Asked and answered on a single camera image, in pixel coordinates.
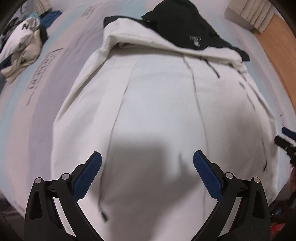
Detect white and black hooded jacket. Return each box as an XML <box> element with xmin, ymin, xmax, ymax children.
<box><xmin>51</xmin><ymin>1</ymin><xmax>289</xmax><ymax>240</ymax></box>

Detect blue folded clothes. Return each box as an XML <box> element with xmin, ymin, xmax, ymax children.
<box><xmin>40</xmin><ymin>11</ymin><xmax>62</xmax><ymax>29</ymax></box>

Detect colourful bags on floor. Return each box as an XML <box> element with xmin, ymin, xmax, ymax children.
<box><xmin>269</xmin><ymin>200</ymin><xmax>296</xmax><ymax>241</ymax></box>

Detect wooden headboard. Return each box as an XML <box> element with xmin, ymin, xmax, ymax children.
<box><xmin>252</xmin><ymin>15</ymin><xmax>296</xmax><ymax>108</ymax></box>

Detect right beige curtain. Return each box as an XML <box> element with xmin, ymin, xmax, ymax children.
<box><xmin>224</xmin><ymin>0</ymin><xmax>275</xmax><ymax>34</ymax></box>

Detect beige folded garment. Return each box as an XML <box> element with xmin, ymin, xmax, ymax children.
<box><xmin>1</xmin><ymin>29</ymin><xmax>43</xmax><ymax>83</ymax></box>

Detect black folded garment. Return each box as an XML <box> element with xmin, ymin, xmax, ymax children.
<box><xmin>38</xmin><ymin>25</ymin><xmax>48</xmax><ymax>45</ymax></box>

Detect white printed shirt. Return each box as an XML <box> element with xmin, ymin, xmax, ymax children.
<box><xmin>1</xmin><ymin>17</ymin><xmax>40</xmax><ymax>62</ymax></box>

